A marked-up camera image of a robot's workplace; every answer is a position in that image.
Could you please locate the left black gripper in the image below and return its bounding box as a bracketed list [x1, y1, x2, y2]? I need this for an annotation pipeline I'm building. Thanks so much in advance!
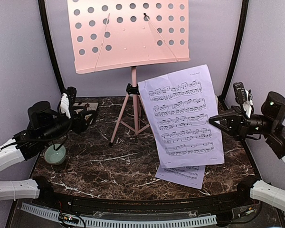
[41, 106, 96, 144]

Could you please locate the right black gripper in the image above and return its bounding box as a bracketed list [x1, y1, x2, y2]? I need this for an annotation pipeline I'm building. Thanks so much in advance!
[209, 105, 276, 141]

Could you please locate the purple sheet music page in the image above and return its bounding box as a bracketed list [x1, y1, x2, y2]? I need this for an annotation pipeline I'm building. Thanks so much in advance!
[155, 166, 206, 190]
[138, 65, 225, 168]

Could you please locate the pink music stand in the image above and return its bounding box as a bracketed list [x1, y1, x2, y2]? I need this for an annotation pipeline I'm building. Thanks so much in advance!
[67, 0, 190, 134]

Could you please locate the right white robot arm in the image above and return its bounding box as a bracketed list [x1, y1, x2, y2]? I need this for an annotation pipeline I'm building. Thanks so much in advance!
[209, 102, 285, 212]

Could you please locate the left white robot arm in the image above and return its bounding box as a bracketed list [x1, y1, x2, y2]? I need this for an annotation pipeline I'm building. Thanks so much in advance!
[0, 111, 95, 207]

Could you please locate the sticker sheet card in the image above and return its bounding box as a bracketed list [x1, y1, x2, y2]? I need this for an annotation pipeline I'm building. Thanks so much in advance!
[74, 102, 99, 114]

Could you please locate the green ceramic bowl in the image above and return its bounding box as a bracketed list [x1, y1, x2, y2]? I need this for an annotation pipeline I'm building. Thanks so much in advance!
[44, 144, 66, 165]

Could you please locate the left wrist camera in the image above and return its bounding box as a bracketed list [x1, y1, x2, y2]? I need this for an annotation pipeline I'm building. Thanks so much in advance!
[28, 101, 54, 130]

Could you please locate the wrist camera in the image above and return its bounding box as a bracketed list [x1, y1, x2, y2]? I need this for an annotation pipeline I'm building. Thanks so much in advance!
[28, 101, 54, 130]
[261, 91, 285, 123]

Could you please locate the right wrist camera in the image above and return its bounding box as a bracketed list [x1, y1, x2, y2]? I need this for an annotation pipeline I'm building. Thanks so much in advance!
[261, 91, 285, 123]

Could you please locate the black front rail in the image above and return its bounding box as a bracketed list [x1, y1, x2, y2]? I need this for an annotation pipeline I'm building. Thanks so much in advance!
[26, 180, 259, 214]

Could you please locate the white slotted cable duct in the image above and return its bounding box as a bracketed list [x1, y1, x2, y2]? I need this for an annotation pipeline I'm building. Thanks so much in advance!
[21, 203, 217, 228]

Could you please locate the right black frame post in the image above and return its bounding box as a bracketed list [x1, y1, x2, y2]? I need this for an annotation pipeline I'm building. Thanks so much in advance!
[220, 0, 249, 101]

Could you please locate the black frame post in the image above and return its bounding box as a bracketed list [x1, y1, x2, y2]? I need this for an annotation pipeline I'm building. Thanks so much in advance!
[220, 0, 249, 101]
[38, 0, 65, 94]

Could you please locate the left black frame post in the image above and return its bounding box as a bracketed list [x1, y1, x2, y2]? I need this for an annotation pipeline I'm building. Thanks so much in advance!
[38, 0, 65, 94]

